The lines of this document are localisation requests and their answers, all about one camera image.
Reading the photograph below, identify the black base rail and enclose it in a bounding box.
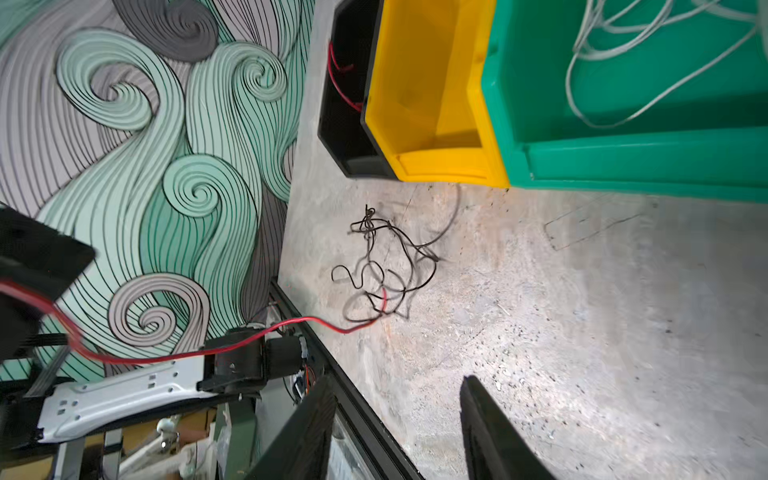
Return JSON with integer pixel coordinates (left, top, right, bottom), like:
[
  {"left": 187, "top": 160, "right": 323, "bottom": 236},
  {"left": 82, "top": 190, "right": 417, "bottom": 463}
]
[{"left": 266, "top": 278, "right": 424, "bottom": 480}]

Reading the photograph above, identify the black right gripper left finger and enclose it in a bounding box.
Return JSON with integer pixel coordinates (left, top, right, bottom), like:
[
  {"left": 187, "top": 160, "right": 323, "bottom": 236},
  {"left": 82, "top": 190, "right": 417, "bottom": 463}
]
[{"left": 245, "top": 376, "right": 338, "bottom": 480}]

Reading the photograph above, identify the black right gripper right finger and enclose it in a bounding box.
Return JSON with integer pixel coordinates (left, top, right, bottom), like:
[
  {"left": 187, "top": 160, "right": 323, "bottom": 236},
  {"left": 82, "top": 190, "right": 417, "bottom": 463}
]
[{"left": 460, "top": 375, "right": 554, "bottom": 480}]

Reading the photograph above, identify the black storage bin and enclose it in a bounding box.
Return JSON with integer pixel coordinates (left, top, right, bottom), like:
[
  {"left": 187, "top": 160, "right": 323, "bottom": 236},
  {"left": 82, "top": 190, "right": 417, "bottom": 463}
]
[{"left": 317, "top": 0, "right": 397, "bottom": 180}]

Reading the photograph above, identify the green storage bin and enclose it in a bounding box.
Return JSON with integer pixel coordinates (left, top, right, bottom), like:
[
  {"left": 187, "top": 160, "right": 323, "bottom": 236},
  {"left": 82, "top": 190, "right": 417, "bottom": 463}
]
[{"left": 482, "top": 1, "right": 767, "bottom": 203}]

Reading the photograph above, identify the white wire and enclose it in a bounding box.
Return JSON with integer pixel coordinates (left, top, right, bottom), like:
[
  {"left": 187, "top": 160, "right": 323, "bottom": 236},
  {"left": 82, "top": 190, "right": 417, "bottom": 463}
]
[{"left": 563, "top": 0, "right": 763, "bottom": 131}]

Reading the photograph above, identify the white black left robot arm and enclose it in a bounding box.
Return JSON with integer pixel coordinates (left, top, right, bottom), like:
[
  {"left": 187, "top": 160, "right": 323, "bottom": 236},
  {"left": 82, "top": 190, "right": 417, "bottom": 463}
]
[{"left": 1, "top": 207, "right": 303, "bottom": 456}]

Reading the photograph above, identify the yellow storage bin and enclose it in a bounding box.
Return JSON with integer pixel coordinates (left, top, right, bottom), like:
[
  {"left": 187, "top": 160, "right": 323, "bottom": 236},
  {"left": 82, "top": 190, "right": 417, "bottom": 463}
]
[{"left": 364, "top": 1, "right": 510, "bottom": 188}]

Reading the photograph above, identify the black wire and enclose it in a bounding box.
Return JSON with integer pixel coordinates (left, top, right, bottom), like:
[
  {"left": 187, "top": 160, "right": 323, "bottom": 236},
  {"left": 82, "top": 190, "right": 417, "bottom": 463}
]
[{"left": 330, "top": 204, "right": 462, "bottom": 322}]

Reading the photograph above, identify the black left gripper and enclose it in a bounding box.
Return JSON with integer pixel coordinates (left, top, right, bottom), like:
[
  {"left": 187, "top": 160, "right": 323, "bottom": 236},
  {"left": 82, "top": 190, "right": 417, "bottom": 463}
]
[{"left": 1, "top": 206, "right": 96, "bottom": 360}]

